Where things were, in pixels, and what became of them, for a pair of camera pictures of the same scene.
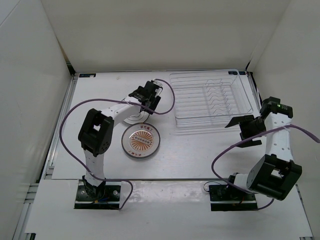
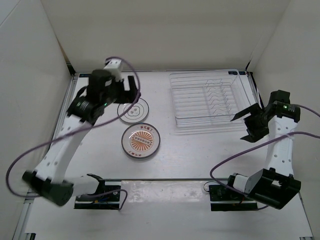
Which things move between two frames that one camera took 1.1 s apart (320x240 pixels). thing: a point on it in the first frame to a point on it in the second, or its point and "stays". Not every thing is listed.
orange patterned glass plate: [140, 140] stays
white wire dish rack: [203, 99] stays
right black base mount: [225, 198] stays
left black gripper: [154, 101] to [127, 96]
